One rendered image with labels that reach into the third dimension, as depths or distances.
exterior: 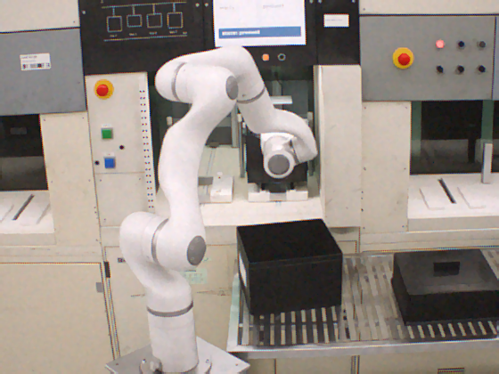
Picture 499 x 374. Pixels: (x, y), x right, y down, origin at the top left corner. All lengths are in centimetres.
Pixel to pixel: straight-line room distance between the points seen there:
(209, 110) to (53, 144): 91
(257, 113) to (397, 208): 75
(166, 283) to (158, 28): 89
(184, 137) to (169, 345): 52
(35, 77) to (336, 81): 97
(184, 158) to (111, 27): 76
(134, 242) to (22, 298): 108
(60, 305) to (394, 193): 126
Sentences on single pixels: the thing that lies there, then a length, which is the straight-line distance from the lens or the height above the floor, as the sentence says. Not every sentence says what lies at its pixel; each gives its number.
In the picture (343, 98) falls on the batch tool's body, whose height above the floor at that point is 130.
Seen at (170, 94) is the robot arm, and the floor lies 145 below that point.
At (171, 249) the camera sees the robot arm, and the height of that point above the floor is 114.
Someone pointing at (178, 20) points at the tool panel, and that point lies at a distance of 244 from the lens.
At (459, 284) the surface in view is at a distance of 225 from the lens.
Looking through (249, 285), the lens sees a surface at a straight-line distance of 223.
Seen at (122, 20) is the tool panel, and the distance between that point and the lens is 247.
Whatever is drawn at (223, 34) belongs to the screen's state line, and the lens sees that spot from 244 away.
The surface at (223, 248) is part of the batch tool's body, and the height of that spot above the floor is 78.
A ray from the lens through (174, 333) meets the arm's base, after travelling 195.
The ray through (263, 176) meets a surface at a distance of 276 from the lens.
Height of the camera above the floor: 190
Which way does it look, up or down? 21 degrees down
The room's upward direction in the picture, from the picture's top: 2 degrees counter-clockwise
